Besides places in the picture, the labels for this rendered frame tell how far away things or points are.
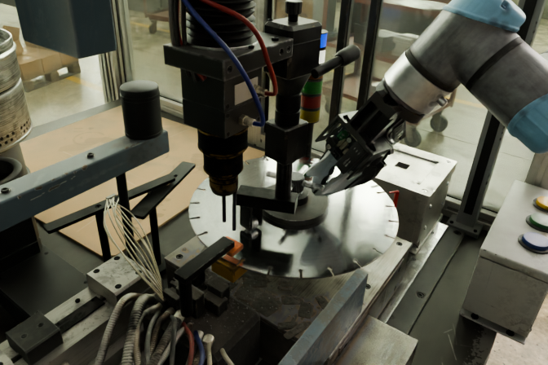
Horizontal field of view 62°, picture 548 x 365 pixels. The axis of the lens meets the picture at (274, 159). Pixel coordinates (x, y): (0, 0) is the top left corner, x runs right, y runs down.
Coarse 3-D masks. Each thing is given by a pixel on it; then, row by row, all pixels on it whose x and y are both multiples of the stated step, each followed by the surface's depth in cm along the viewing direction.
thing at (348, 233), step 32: (256, 160) 85; (352, 192) 76; (384, 192) 77; (192, 224) 67; (224, 224) 67; (320, 224) 68; (352, 224) 68; (384, 224) 69; (224, 256) 61; (256, 256) 61; (288, 256) 62; (320, 256) 62; (352, 256) 62
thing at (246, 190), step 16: (288, 176) 60; (240, 192) 63; (256, 192) 63; (272, 192) 63; (288, 192) 62; (240, 208) 65; (256, 208) 63; (272, 208) 63; (288, 208) 62; (240, 224) 66
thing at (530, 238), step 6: (528, 234) 75; (534, 234) 75; (540, 234) 75; (522, 240) 75; (528, 240) 73; (534, 240) 74; (540, 240) 74; (546, 240) 74; (528, 246) 73; (534, 246) 73; (540, 246) 72; (546, 246) 72
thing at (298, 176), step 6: (306, 168) 73; (270, 174) 71; (294, 174) 70; (300, 174) 70; (294, 180) 69; (300, 180) 69; (294, 186) 69; (300, 186) 69; (306, 186) 69; (312, 186) 69; (318, 186) 68; (324, 186) 69; (294, 192) 70; (300, 192) 70
